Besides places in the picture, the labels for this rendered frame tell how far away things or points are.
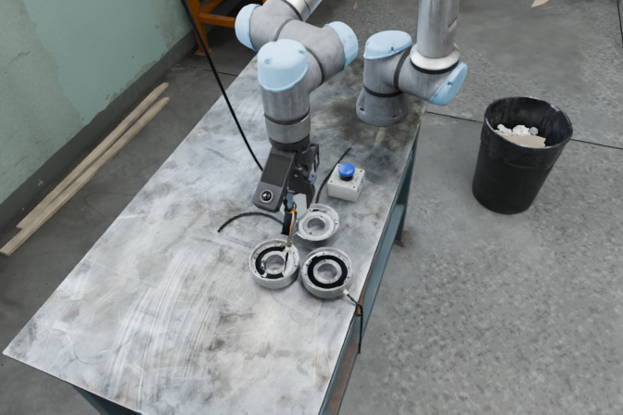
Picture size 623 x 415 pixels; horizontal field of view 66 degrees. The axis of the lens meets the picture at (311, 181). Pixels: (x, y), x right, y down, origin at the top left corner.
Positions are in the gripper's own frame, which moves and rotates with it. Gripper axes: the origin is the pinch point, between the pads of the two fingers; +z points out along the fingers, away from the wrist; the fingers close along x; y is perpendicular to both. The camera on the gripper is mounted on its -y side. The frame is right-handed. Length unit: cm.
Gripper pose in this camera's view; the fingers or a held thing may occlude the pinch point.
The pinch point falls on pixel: (292, 216)
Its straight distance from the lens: 93.9
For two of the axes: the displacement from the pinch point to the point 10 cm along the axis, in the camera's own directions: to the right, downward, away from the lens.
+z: 0.4, 7.0, 7.2
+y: 3.4, -6.8, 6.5
